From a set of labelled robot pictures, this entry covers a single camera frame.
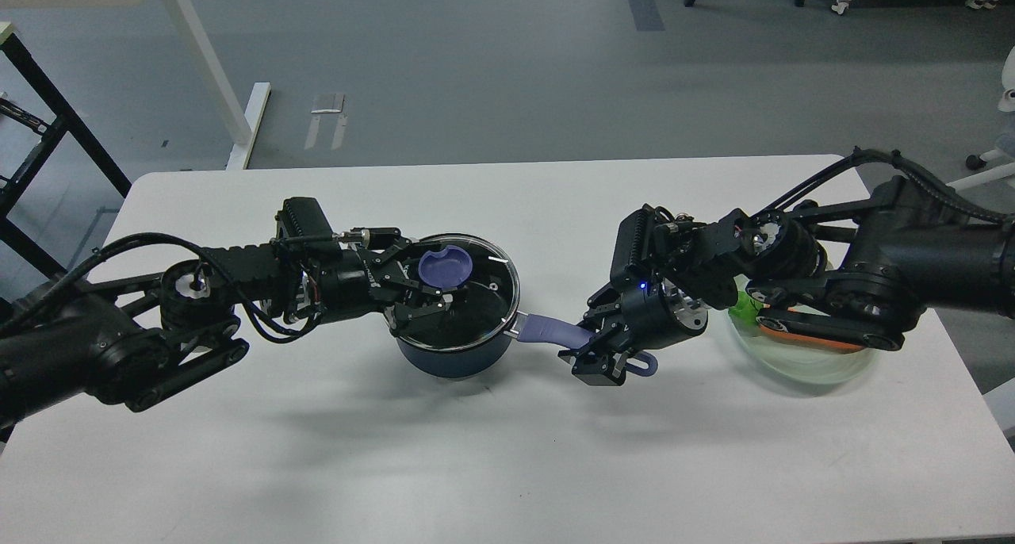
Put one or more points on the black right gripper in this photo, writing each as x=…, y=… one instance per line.
x=646, y=317

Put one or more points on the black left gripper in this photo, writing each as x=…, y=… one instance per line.
x=350, y=284

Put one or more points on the glass pot lid purple knob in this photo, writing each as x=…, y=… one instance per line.
x=483, y=280

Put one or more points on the blue pot purple handle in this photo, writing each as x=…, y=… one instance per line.
x=465, y=361

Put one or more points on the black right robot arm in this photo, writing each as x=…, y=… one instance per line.
x=854, y=255

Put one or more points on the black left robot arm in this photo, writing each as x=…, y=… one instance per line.
x=150, y=315

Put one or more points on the green vegetable toy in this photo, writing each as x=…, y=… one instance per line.
x=746, y=310

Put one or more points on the clear glass bowl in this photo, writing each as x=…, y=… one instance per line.
x=802, y=359

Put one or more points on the black metal rack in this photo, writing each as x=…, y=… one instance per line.
x=51, y=133

